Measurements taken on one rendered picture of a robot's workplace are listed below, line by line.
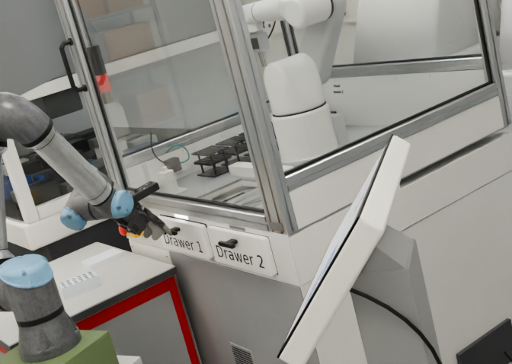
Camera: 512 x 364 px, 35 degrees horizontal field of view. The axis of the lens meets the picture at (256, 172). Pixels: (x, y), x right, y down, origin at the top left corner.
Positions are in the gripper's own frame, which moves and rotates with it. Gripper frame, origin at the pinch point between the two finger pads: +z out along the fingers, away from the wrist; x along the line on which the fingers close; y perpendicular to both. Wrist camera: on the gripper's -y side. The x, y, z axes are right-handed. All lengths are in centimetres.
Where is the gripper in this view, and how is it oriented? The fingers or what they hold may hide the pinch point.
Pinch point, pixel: (166, 230)
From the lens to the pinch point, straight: 251.9
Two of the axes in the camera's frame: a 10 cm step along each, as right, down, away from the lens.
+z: 6.5, 5.8, 5.0
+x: 5.8, 0.6, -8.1
